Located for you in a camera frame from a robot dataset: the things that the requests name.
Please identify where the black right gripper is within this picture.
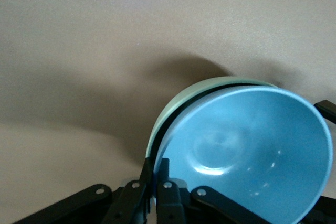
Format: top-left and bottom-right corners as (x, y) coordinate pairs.
(301, 194), (336, 224)

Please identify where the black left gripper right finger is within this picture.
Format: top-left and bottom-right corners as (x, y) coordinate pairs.
(156, 157), (269, 224)

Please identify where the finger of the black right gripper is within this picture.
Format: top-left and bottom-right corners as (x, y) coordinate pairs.
(314, 100), (336, 125)

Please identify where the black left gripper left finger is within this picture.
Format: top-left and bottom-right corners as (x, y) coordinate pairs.
(15, 157), (156, 224)

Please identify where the blue bowl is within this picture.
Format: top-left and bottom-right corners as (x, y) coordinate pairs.
(153, 85), (334, 224)

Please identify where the light green bowl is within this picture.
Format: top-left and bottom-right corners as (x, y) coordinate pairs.
(145, 76), (279, 162)

